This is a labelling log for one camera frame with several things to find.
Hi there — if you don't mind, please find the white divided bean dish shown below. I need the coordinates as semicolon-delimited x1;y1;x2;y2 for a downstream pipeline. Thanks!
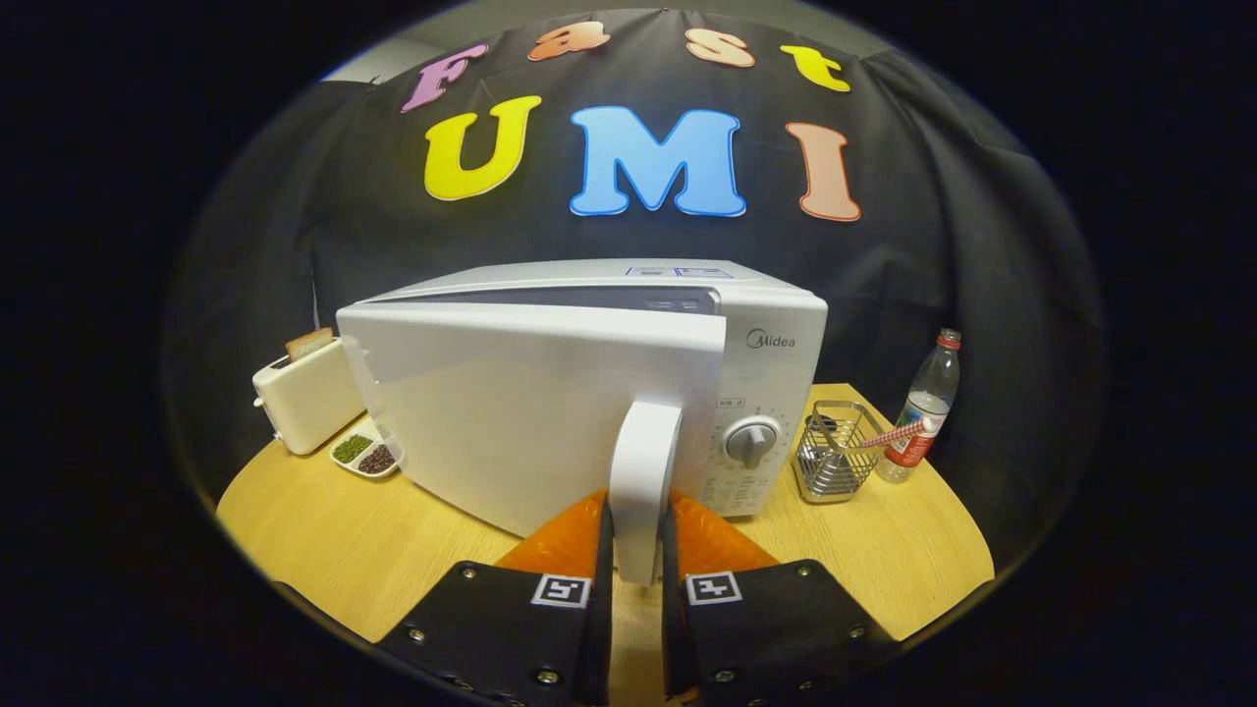
329;424;406;480

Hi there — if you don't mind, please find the clear plastic water bottle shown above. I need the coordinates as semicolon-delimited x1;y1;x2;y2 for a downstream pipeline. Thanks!
876;328;962;484

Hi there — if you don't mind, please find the white toaster oven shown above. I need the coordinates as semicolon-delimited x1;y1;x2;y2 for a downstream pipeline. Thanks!
336;258;829;588

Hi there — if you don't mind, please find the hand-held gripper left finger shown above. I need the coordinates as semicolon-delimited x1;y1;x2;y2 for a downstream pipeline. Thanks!
378;489;616;707

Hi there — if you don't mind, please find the cream toaster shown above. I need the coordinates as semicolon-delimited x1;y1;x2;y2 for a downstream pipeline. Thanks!
251;336;366;456

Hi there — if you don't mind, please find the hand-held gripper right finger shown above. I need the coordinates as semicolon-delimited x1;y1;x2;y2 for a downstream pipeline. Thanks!
660;489;900;707

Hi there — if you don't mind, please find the metal wire basket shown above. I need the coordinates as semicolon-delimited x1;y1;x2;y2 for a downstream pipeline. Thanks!
793;400;890;505

